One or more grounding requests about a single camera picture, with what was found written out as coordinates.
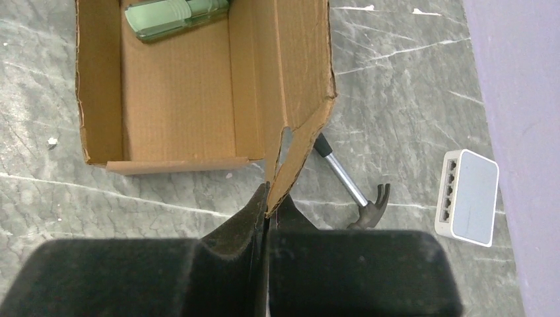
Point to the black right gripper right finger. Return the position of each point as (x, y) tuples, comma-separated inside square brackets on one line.
[(314, 272)]

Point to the small hammer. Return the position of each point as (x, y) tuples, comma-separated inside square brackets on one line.
[(370, 213)]

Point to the white plastic container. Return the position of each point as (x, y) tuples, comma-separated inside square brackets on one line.
[(467, 197)]

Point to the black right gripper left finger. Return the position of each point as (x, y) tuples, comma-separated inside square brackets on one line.
[(220, 274)]

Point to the green plastic tube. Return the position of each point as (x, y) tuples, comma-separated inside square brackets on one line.
[(154, 20)]

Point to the brown cardboard box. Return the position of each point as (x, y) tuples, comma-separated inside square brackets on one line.
[(255, 84)]

